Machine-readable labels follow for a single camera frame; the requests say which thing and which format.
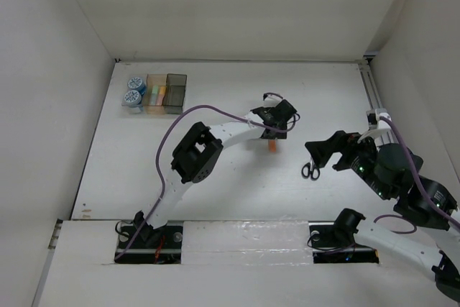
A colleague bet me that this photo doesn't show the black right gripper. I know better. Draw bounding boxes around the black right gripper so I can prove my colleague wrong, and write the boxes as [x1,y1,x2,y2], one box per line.
[304,127,391,198]

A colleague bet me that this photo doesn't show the orange capped grey highlighter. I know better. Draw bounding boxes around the orange capped grey highlighter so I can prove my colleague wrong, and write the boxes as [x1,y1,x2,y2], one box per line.
[268,139,277,153]

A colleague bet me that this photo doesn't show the yellow capped orange highlighter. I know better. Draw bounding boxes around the yellow capped orange highlighter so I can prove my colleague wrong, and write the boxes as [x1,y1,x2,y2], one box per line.
[156,86,167,106]

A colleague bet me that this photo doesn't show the green capped highlighter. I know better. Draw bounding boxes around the green capped highlighter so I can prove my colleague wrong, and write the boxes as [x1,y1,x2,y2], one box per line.
[149,85,159,106]

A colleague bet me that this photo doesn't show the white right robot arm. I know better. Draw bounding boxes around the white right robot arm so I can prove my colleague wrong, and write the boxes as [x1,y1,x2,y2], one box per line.
[305,130,459,301]

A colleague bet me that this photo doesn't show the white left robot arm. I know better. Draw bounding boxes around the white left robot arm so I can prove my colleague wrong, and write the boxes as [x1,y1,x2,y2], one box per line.
[132,98,298,248]

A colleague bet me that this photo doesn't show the smoky grey plastic container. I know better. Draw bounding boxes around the smoky grey plastic container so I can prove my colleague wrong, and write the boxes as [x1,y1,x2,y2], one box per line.
[162,73,187,115]

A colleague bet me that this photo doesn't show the amber plastic container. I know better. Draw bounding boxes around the amber plastic container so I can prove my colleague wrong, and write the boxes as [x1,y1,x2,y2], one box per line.
[142,74,167,116]

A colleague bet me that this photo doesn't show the clear plastic container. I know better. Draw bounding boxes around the clear plastic container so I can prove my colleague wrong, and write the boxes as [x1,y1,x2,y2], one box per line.
[121,74,147,114]

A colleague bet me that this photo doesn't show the black handled scissors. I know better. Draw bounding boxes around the black handled scissors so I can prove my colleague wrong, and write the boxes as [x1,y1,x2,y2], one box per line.
[300,157,321,181]

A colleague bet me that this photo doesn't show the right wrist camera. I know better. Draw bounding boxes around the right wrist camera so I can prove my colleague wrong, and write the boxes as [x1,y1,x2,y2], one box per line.
[357,108,391,143]

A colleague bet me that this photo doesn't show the aluminium rail right edge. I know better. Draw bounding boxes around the aluminium rail right edge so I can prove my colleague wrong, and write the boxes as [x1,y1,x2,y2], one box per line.
[356,55,396,149]

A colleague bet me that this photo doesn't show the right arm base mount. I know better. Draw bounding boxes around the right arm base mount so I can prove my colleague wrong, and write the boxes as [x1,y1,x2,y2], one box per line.
[307,209,380,264]

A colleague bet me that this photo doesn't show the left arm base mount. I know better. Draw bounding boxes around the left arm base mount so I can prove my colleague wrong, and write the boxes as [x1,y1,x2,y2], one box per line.
[114,221,183,265]

